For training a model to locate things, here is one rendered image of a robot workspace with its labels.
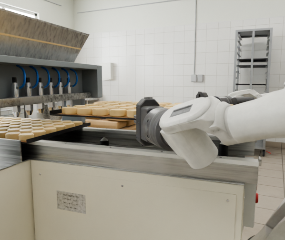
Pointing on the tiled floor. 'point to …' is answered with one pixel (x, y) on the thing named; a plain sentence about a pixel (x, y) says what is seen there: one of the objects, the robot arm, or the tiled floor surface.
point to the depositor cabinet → (8, 199)
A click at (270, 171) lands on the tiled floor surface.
